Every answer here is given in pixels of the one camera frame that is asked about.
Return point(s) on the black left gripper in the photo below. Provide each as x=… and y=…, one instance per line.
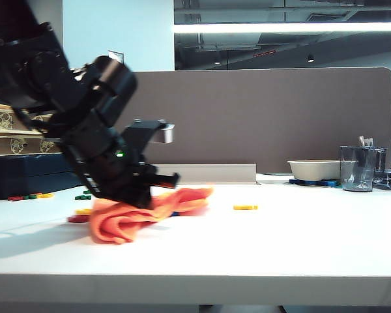
x=101, y=159

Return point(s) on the orange microfiber cloth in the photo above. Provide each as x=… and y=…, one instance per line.
x=114, y=225

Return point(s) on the yellow letter magnet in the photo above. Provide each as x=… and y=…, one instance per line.
x=83, y=212
x=47, y=196
x=245, y=207

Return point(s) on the red letter magnet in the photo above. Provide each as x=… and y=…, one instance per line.
x=78, y=219
x=15, y=198

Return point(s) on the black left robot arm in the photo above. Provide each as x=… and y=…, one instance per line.
x=36, y=71

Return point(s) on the brown desk partition screen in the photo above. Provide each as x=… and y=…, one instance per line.
x=247, y=124

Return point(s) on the dark navy case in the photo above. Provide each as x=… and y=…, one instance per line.
x=19, y=176

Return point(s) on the white paper bowl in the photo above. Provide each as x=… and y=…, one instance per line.
x=312, y=169

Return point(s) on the blue flat mat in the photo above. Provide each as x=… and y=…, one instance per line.
x=326, y=183

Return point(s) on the red LED ceiling sign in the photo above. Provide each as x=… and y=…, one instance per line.
x=264, y=53

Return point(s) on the black pendant ceiling lamp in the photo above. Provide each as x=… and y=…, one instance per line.
x=310, y=58

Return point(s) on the clear grey plastic cup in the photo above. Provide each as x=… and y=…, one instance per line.
x=358, y=172

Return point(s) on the white ceiling light strip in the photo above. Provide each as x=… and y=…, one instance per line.
x=280, y=27

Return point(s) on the utensils in cup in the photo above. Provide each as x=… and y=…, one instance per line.
x=366, y=142

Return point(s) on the clear grey plastic container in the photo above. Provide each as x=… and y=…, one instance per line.
x=382, y=159

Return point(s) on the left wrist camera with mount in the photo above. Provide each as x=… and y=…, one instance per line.
x=140, y=133

